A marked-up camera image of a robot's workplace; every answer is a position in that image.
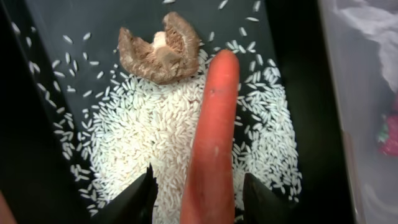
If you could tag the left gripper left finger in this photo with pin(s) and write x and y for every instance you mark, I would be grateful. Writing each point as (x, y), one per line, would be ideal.
(134, 205)

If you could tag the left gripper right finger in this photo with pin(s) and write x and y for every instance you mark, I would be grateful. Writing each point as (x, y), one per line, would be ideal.
(261, 205)

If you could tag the orange carrot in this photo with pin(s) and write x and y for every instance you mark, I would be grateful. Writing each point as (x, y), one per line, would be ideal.
(208, 195)

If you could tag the white rice pile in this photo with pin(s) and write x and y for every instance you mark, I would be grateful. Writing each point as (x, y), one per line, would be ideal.
(136, 122)

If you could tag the red snack wrapper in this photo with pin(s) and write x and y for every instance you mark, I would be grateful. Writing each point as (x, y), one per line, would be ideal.
(388, 136)

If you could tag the brown mushroom piece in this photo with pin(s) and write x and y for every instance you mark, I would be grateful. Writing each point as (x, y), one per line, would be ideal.
(170, 57)

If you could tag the white tissue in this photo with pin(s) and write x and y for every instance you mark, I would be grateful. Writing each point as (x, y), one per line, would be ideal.
(377, 21)

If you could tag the black waste tray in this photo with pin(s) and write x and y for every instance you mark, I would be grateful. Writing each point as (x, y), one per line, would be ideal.
(52, 52)

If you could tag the clear plastic waste bin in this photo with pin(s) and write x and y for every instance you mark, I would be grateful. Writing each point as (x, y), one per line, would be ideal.
(363, 98)

